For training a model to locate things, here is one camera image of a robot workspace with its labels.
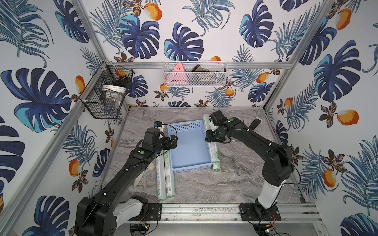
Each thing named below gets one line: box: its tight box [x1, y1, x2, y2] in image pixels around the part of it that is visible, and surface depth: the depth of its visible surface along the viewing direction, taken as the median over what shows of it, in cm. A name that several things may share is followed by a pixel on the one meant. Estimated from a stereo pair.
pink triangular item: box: [164, 61, 189, 86], surface depth 92 cm
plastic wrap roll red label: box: [207, 141, 221, 173], surface depth 83 cm
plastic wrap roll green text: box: [156, 154, 167, 201], surface depth 83 cm
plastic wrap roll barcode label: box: [163, 149, 176, 199], surface depth 83 cm
